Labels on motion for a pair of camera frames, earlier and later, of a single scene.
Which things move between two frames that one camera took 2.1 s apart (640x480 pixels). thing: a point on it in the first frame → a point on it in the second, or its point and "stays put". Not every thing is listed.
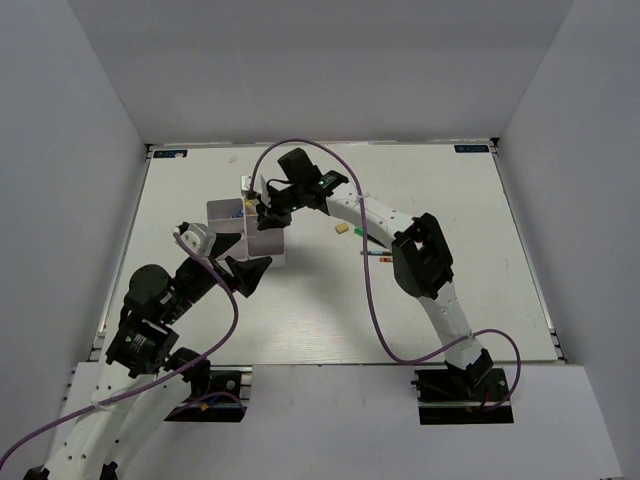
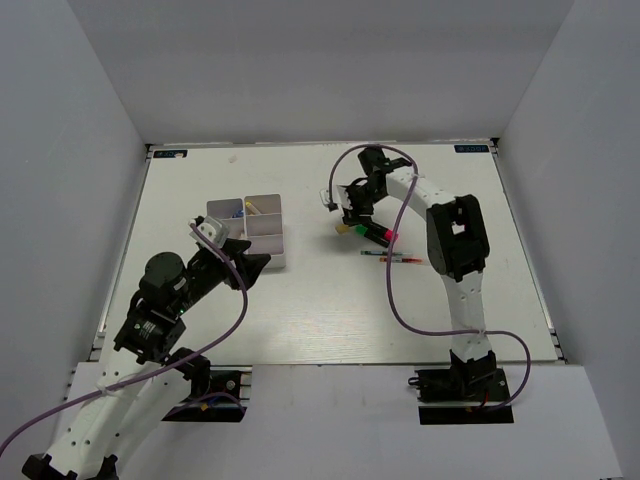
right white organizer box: [263, 243] stays put
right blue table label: [471, 148] stays put
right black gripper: [276, 218] → [353, 214]
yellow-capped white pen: [250, 206] stays put
